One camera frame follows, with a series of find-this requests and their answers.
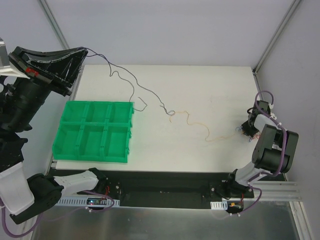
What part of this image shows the colourful cable bundle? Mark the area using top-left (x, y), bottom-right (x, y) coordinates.
top-left (235, 125), bottom-right (261, 143)

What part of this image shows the yellow wire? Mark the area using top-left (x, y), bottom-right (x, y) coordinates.
top-left (168, 110), bottom-right (242, 143)

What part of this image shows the dark purple wire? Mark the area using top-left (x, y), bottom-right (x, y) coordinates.
top-left (83, 47), bottom-right (176, 116)

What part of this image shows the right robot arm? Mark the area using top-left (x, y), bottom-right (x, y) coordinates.
top-left (223, 100), bottom-right (299, 199)

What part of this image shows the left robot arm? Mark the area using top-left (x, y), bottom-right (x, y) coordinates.
top-left (0, 44), bottom-right (106, 224)

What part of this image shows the green compartment tray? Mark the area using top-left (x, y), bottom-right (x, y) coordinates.
top-left (52, 100), bottom-right (134, 164)

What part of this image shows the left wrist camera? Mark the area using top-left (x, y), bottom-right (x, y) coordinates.
top-left (0, 38), bottom-right (19, 77)

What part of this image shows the left aluminium frame post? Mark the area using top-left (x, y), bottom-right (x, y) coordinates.
top-left (37, 0), bottom-right (70, 50)

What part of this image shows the aluminium frame post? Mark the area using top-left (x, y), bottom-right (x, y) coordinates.
top-left (37, 0), bottom-right (70, 50)
top-left (252, 0), bottom-right (304, 76)

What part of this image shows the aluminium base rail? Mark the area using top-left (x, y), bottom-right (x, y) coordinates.
top-left (253, 181), bottom-right (303, 202)

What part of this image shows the right white cable duct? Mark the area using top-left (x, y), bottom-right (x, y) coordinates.
top-left (210, 200), bottom-right (228, 211)

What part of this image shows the white cable duct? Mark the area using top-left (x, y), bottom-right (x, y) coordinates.
top-left (210, 200), bottom-right (228, 211)
top-left (55, 196), bottom-right (120, 208)

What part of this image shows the right aluminium frame post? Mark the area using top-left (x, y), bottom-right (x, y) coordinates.
top-left (252, 0), bottom-right (304, 76)

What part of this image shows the left white cable duct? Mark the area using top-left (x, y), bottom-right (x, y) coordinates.
top-left (55, 196), bottom-right (120, 208)

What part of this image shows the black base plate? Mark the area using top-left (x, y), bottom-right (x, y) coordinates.
top-left (49, 168), bottom-right (261, 208)

